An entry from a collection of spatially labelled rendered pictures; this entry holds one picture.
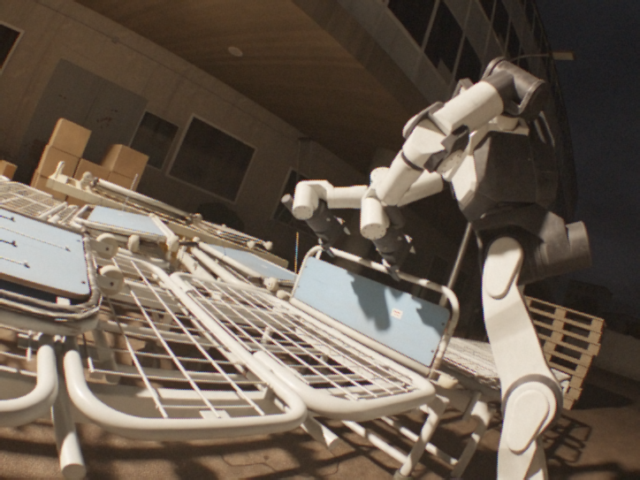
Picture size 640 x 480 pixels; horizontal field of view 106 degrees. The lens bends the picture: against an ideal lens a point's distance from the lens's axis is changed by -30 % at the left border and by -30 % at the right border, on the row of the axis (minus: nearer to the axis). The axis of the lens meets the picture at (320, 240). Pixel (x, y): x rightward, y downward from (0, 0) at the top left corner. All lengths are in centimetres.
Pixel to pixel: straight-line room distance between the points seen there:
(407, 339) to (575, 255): 61
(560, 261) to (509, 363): 26
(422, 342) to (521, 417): 48
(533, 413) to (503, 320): 22
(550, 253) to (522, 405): 34
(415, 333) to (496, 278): 43
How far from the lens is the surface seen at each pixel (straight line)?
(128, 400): 55
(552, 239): 85
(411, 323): 116
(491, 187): 86
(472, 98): 81
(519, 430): 81
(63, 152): 410
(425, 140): 77
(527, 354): 83
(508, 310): 82
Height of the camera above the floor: 74
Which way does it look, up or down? 2 degrees up
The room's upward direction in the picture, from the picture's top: 20 degrees clockwise
